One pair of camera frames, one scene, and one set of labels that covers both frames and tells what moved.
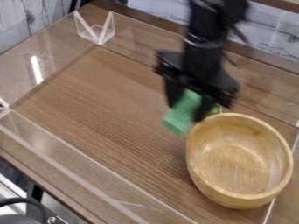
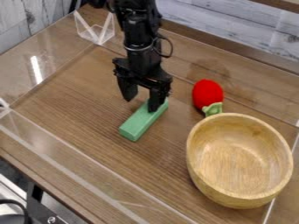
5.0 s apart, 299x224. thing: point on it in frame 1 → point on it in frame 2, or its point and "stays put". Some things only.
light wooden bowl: x=237 y=160 stays put
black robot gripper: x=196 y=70 → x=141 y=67
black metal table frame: x=36 y=214 stays put
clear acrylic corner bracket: x=96 y=33 stays put
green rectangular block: x=179 y=117 → x=141 y=122
